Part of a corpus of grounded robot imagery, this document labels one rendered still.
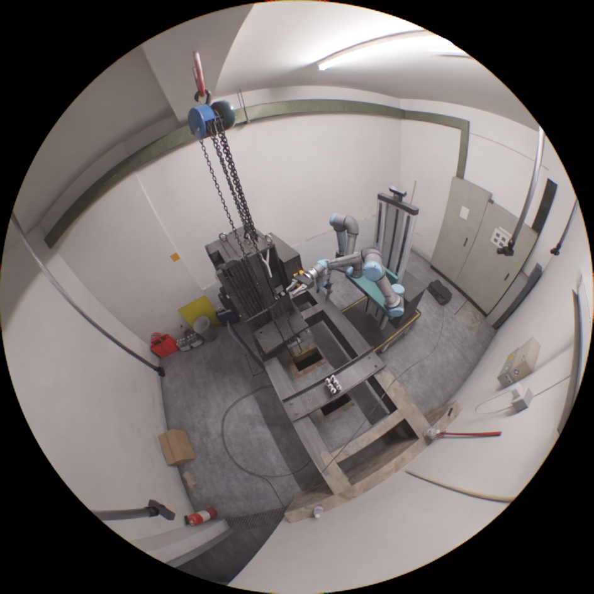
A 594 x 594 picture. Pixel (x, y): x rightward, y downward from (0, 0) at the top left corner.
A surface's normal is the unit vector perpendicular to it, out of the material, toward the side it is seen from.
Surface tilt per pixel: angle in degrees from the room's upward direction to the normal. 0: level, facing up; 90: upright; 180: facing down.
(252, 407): 0
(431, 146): 90
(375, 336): 0
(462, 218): 90
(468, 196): 90
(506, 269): 90
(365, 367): 0
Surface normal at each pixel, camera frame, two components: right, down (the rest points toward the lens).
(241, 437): -0.16, -0.64
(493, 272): -0.88, 0.43
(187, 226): 0.44, 0.63
